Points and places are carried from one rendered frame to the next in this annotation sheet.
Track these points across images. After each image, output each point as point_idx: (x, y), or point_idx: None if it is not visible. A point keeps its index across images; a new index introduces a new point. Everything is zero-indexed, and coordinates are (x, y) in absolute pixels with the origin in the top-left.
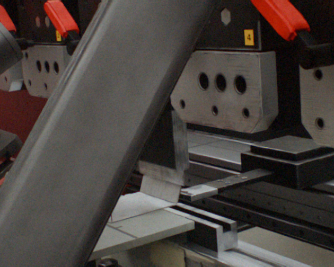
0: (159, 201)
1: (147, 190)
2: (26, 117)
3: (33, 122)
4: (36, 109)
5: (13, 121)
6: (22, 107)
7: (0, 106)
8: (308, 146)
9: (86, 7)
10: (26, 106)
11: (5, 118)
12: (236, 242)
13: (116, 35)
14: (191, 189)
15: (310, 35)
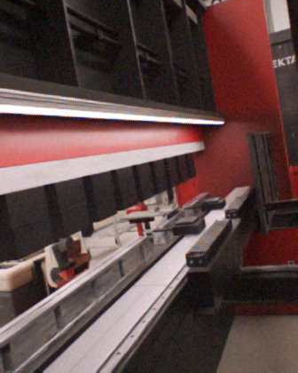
0: (170, 210)
1: (175, 207)
2: (230, 185)
3: (232, 186)
4: (233, 182)
5: (225, 186)
6: (228, 181)
7: (221, 181)
8: (210, 200)
9: None
10: (230, 181)
11: (223, 185)
12: (167, 219)
13: None
14: (180, 208)
15: None
